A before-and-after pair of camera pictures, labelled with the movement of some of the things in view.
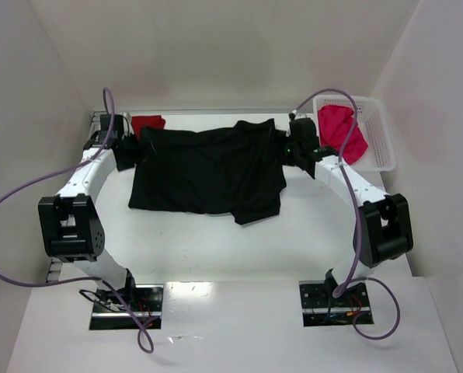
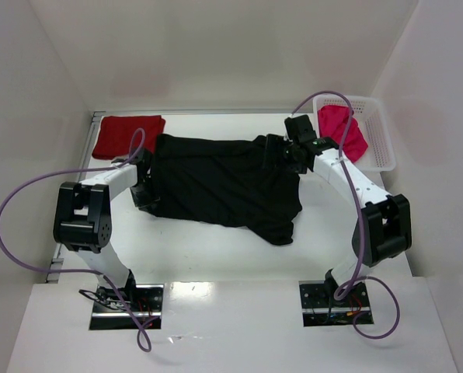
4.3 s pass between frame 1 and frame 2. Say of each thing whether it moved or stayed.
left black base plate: stayed
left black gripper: moved
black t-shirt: moved
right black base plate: stayed
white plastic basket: stayed
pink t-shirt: stayed
